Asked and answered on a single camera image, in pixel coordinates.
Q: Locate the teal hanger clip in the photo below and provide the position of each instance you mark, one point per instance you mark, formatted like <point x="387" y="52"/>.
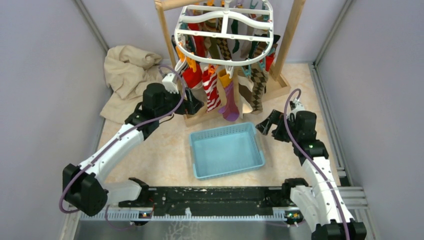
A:
<point x="247" y="71"/>

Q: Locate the wooden hanger stand frame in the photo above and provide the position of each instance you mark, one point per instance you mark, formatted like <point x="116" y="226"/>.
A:
<point x="277" y="85"/>

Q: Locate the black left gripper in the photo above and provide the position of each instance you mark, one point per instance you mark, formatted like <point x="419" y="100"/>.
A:
<point x="191" y="106"/>

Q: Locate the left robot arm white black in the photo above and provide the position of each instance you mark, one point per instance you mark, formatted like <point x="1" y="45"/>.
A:
<point x="83" y="185"/>

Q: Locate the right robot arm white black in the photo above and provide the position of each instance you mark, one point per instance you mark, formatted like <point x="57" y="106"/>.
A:
<point x="319" y="199"/>

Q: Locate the red white striped sock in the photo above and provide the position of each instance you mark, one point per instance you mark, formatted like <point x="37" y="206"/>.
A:
<point x="209" y="83"/>

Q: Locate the white plastic sock hanger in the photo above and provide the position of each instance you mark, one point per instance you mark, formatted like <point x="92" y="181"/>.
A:
<point x="261" y="19"/>

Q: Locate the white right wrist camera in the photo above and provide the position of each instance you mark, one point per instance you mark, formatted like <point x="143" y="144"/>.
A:
<point x="296" y="106"/>

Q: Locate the cream brown patch sock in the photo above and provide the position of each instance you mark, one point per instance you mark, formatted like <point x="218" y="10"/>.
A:
<point x="245" y="89"/>

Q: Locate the white hanger clip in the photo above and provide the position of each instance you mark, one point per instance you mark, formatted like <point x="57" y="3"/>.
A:
<point x="229" y="70"/>

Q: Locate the brown green argyle sock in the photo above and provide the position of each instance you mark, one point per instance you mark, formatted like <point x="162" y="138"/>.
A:
<point x="259" y="79"/>

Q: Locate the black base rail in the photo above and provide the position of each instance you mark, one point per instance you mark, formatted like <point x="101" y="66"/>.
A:
<point x="201" y="204"/>

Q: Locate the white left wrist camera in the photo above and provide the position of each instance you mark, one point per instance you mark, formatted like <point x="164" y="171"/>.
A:
<point x="170" y="83"/>

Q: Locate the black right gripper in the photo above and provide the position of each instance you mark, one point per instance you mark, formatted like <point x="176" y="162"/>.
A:
<point x="265" y="126"/>

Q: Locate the red and cream sock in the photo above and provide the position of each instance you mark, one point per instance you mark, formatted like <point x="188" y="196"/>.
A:
<point x="194" y="81"/>

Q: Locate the maroon purple yellow sock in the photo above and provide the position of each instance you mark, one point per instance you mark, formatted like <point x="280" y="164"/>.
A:
<point x="230" y="111"/>

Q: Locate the beige crumpled cloth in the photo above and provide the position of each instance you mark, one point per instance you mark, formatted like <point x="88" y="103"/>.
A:
<point x="127" y="71"/>

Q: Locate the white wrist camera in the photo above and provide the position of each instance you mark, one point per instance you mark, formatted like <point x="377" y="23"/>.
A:
<point x="296" y="106"/>
<point x="170" y="83"/>

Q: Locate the red sock at right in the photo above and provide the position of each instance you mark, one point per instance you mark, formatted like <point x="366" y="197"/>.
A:
<point x="269" y="59"/>

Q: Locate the light blue plastic basket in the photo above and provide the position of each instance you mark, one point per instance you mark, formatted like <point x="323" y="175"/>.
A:
<point x="226" y="150"/>

